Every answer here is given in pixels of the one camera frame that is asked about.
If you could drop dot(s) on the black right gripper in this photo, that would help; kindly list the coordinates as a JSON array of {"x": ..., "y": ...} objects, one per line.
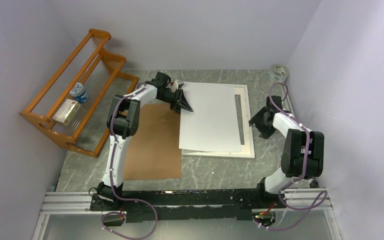
[{"x": 257, "y": 118}]

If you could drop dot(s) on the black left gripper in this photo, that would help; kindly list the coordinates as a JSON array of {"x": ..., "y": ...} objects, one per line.
[{"x": 184, "y": 103}]

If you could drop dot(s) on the white picture frame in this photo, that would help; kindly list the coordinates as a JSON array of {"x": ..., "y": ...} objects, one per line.
[{"x": 248, "y": 134}]

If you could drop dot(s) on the brown frame backing board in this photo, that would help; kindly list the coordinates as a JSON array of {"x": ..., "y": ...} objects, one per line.
[{"x": 153, "y": 153}]

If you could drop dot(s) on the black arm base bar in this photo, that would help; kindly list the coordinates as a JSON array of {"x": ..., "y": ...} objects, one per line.
[{"x": 147, "y": 205}]

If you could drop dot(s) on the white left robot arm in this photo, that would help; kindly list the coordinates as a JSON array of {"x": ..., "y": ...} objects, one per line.
[{"x": 123, "y": 123}]

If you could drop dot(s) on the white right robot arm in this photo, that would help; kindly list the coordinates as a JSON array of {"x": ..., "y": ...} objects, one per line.
[{"x": 303, "y": 152}]

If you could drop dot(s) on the orange wooden rack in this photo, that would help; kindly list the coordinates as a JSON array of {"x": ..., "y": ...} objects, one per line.
[{"x": 93, "y": 67}]

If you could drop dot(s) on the blue white round tin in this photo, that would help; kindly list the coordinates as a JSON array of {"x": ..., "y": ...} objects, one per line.
[{"x": 79, "y": 93}]

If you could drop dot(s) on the white red small box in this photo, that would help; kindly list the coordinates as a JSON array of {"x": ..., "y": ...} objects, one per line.
[{"x": 66, "y": 112}]

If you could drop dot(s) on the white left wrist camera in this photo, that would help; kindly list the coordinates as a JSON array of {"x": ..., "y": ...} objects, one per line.
[{"x": 176, "y": 85}]

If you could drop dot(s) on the aluminium rail frame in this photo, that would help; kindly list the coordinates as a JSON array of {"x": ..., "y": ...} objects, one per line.
[{"x": 77, "y": 203}]

